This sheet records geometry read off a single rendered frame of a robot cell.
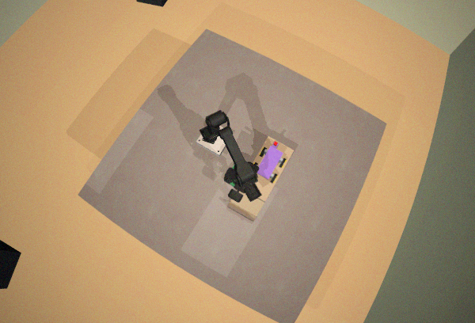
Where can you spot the tan wooden ramp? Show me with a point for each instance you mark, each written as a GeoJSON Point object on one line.
{"type": "Point", "coordinates": [251, 209]}

